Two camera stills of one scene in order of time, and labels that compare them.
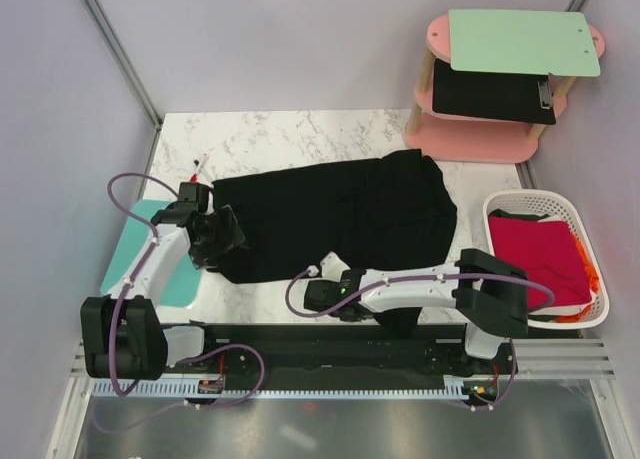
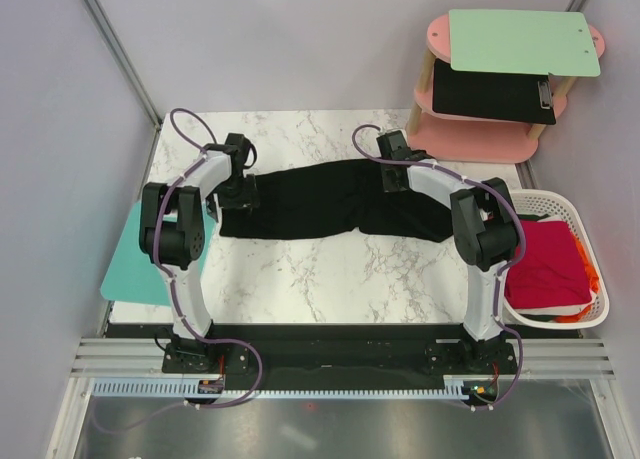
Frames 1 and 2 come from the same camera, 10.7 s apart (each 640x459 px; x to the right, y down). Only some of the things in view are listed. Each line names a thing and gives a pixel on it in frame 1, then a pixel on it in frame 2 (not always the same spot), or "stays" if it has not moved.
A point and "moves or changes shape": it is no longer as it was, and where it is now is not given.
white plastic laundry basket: x=536 y=203 stays
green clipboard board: x=522 y=42 stays
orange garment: x=594 y=283 stays
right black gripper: x=365 y=317 to x=388 y=187
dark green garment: x=499 y=213 stays
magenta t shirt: x=544 y=249 stays
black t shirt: x=392 y=210 moves or changes shape
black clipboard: x=512 y=97 stays
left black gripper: x=228 y=238 to x=247 y=200
